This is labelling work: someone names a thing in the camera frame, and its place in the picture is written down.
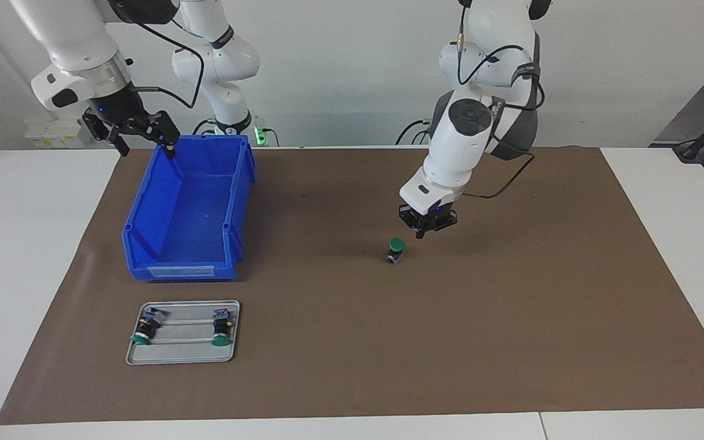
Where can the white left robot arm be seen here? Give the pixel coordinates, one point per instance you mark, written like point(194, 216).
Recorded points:
point(459, 140)

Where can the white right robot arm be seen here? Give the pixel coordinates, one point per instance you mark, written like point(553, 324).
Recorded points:
point(71, 36)

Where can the dark grey partition panel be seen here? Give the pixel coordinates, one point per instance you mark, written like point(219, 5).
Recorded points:
point(694, 101)

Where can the blue plastic storage bin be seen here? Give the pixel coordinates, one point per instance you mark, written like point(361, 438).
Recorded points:
point(187, 208)

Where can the grey metal tray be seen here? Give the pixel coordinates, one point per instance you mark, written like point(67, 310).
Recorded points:
point(184, 352)

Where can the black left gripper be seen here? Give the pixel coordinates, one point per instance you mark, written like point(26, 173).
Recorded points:
point(422, 219)

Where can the green push button dark block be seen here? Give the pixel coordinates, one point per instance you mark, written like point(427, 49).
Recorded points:
point(146, 327)

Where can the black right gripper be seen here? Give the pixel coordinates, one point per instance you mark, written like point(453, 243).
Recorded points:
point(118, 109)

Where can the green mushroom push button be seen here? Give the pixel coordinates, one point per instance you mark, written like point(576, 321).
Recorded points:
point(395, 245)

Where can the brown table mat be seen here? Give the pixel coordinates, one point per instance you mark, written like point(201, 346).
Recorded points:
point(358, 336)

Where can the green push button white block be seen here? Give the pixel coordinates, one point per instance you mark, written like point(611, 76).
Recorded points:
point(222, 327)

